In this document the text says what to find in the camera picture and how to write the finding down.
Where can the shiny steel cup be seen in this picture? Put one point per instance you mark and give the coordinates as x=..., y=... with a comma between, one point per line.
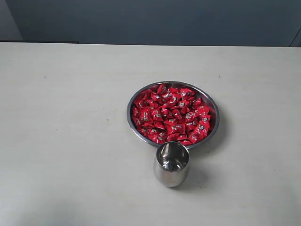
x=171, y=164

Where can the round steel bowl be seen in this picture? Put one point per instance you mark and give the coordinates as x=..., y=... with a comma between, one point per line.
x=213, y=110

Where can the red wrapped candies pile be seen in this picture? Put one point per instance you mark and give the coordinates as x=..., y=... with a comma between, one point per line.
x=164, y=114

